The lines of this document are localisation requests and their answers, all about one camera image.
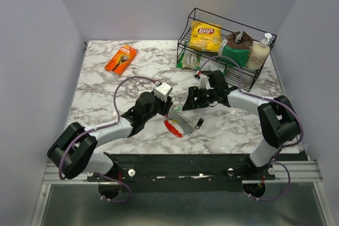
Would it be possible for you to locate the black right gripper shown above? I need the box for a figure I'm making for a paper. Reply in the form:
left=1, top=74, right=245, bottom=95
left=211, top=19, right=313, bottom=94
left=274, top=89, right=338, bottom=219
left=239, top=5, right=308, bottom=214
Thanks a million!
left=181, top=86, right=217, bottom=111

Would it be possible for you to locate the steel key organizer red handle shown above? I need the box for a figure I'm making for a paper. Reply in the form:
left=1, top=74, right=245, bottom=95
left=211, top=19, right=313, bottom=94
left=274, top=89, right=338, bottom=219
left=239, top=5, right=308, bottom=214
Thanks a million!
left=164, top=106, right=194, bottom=138

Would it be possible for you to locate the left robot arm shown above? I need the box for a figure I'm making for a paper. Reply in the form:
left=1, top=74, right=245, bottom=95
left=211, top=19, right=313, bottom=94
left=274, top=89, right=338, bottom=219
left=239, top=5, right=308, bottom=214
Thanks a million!
left=47, top=92, right=173, bottom=181

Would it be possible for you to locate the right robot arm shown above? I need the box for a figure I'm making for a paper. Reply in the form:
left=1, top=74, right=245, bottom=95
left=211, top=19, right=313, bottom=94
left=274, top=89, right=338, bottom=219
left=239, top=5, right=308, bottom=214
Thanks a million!
left=182, top=70, right=301, bottom=179

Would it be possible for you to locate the black key tag with keys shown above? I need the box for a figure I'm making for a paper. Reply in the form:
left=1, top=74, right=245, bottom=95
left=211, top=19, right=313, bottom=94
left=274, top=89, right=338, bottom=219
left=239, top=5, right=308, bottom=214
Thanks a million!
left=194, top=118, right=204, bottom=130

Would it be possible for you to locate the green white snack bag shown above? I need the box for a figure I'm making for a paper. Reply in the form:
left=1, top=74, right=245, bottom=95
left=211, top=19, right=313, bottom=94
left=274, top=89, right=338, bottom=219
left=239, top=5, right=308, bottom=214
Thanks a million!
left=176, top=51, right=227, bottom=75

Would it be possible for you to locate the orange razor box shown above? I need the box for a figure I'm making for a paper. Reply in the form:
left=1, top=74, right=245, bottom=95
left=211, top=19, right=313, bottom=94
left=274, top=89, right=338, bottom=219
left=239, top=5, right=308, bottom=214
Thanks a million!
left=104, top=45, right=137, bottom=76

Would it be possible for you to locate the yellow Lays chips bag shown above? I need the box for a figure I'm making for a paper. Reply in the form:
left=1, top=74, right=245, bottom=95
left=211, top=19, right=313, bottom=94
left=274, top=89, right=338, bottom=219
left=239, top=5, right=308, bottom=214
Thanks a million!
left=189, top=21, right=222, bottom=53

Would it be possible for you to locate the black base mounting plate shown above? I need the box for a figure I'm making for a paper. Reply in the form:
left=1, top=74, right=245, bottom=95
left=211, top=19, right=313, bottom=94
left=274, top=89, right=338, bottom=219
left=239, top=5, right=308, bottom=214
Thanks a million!
left=87, top=152, right=278, bottom=198

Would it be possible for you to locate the green brown coffee bag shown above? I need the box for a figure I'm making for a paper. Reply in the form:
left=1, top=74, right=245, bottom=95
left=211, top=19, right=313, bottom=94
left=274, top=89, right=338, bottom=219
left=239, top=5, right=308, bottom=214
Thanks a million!
left=218, top=31, right=254, bottom=67

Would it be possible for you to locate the cream lotion pump bottle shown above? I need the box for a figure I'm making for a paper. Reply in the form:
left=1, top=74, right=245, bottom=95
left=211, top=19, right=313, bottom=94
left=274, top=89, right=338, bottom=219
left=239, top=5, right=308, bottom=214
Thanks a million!
left=246, top=33, right=272, bottom=70

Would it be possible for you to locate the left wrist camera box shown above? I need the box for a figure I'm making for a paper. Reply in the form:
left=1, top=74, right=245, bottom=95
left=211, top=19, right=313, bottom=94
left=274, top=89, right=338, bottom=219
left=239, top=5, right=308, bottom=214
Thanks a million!
left=153, top=83, right=173, bottom=102

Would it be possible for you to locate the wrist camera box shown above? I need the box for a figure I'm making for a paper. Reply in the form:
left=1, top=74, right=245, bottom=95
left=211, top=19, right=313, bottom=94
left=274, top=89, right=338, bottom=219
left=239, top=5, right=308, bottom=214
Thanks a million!
left=153, top=83, right=173, bottom=102
left=194, top=71, right=208, bottom=89

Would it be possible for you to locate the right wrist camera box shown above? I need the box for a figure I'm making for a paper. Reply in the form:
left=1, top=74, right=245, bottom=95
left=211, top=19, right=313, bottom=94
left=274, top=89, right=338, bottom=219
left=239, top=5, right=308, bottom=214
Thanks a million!
left=194, top=71, right=208, bottom=89

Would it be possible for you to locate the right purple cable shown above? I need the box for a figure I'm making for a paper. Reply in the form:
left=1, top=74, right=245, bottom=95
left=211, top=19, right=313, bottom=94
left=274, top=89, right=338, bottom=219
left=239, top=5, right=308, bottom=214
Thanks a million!
left=195, top=56, right=302, bottom=202

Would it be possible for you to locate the purple cable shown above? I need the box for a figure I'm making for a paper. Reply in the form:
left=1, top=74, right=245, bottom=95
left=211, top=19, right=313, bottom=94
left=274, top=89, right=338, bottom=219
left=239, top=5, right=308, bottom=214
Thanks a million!
left=195, top=56, right=302, bottom=202
left=58, top=75, right=163, bottom=203

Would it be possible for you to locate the black wire shelf rack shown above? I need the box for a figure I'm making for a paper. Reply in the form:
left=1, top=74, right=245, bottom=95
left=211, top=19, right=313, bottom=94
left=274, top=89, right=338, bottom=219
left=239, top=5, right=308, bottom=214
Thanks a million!
left=176, top=8, right=277, bottom=92

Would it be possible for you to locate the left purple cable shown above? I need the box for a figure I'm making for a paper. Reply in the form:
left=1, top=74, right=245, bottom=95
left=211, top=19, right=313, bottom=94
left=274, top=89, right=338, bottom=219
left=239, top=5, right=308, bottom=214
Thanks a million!
left=58, top=75, right=163, bottom=203

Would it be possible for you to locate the aluminium rail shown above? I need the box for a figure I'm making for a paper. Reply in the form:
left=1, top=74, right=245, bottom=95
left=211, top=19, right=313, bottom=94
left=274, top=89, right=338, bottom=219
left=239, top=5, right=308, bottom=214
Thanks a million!
left=42, top=160, right=324, bottom=185

